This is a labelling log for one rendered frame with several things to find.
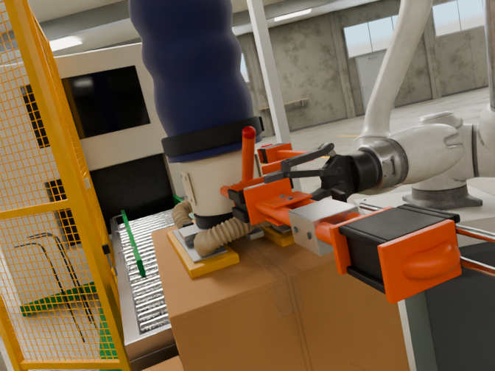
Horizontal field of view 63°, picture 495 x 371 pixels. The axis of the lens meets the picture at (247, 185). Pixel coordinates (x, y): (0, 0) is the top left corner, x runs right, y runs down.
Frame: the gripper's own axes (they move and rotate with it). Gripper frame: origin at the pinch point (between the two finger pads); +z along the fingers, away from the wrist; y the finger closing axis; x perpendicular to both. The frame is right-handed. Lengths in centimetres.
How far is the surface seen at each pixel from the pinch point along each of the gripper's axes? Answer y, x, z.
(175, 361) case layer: 53, 54, 20
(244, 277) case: 13.0, 1.8, 6.5
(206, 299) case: 13.1, -0.9, 14.4
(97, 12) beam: -282, 868, -40
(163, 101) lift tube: -20.6, 22.1, 9.5
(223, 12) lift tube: -35.3, 17.7, -5.9
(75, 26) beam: -268, 888, 10
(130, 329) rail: 48, 75, 31
